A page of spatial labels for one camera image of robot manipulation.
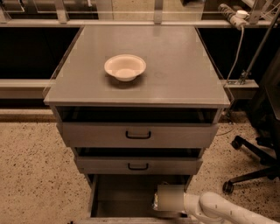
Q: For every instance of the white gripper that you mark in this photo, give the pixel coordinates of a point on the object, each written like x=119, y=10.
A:
x=171, y=198

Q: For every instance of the silver blue redbull can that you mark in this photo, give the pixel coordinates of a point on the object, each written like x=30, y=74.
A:
x=155, y=202

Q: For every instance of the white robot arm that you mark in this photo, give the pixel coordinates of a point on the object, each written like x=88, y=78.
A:
x=206, y=208

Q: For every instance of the grey bottom drawer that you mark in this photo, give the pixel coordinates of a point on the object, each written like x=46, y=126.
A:
x=127, y=199

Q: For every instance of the grey drawer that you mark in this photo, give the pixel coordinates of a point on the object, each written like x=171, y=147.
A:
x=127, y=199
x=138, y=161
x=125, y=127

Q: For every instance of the grey middle drawer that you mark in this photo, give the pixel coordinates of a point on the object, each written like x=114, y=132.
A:
x=138, y=161

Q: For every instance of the grey drawer cabinet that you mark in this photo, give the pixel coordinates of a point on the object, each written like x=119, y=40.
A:
x=178, y=72

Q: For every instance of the grey top drawer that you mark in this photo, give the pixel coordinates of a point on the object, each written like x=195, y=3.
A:
x=125, y=127

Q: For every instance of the black office chair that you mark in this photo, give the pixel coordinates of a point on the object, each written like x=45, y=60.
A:
x=265, y=116

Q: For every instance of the white paper bowl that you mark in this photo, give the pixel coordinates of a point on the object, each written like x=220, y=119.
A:
x=125, y=67

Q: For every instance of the metal clamp pole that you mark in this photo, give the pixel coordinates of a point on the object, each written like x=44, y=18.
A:
x=244, y=75

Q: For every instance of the white power strip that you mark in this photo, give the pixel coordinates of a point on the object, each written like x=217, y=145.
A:
x=236, y=18

